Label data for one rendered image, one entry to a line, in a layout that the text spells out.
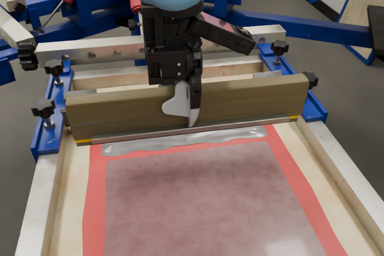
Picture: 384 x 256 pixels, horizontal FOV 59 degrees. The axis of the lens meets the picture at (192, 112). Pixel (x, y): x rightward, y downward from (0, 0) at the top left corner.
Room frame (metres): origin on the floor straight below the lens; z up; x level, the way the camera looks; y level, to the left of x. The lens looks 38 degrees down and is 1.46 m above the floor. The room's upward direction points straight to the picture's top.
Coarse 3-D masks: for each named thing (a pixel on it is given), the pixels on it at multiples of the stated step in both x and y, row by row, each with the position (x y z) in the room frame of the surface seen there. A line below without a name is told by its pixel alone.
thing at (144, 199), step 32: (96, 160) 0.48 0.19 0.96; (128, 160) 0.48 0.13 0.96; (160, 160) 0.48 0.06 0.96; (96, 192) 0.40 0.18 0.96; (128, 192) 0.40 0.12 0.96; (160, 192) 0.40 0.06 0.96; (192, 192) 0.40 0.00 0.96; (96, 224) 0.34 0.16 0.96; (128, 224) 0.33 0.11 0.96; (160, 224) 0.33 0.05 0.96; (192, 224) 0.33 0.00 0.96
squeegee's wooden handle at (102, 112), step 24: (72, 96) 0.44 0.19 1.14; (96, 96) 0.44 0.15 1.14; (120, 96) 0.44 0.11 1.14; (144, 96) 0.44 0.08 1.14; (168, 96) 0.45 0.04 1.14; (216, 96) 0.46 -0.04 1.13; (240, 96) 0.47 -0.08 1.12; (264, 96) 0.48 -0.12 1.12; (288, 96) 0.48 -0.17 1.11; (72, 120) 0.42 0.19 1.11; (96, 120) 0.43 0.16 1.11; (120, 120) 0.43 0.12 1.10; (144, 120) 0.44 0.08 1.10; (168, 120) 0.45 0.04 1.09; (216, 120) 0.46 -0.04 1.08
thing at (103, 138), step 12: (228, 120) 0.46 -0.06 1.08; (240, 120) 0.46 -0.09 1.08; (252, 120) 0.46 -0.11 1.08; (264, 120) 0.46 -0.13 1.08; (276, 120) 0.47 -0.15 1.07; (288, 120) 0.47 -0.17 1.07; (120, 132) 0.43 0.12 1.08; (132, 132) 0.43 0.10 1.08; (144, 132) 0.43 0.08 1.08; (156, 132) 0.43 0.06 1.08; (168, 132) 0.43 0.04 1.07; (180, 132) 0.44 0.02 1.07; (192, 132) 0.44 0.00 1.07
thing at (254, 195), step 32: (192, 160) 0.48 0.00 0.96; (224, 160) 0.48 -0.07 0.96; (256, 160) 0.48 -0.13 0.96; (288, 160) 0.48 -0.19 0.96; (224, 192) 0.40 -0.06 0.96; (256, 192) 0.40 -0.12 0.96; (288, 192) 0.40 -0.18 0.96; (224, 224) 0.33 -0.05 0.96; (256, 224) 0.33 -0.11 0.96; (288, 224) 0.33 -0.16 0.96; (320, 224) 0.34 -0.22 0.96
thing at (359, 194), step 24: (96, 72) 0.77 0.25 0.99; (120, 72) 0.77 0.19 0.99; (144, 72) 0.77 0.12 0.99; (216, 72) 0.80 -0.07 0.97; (240, 72) 0.81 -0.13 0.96; (312, 144) 0.52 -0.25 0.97; (336, 144) 0.49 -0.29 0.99; (48, 168) 0.43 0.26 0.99; (336, 168) 0.43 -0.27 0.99; (48, 192) 0.37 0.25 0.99; (360, 192) 0.37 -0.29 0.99; (24, 216) 0.33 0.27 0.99; (48, 216) 0.33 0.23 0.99; (360, 216) 0.34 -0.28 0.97; (24, 240) 0.28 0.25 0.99; (48, 240) 0.30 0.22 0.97
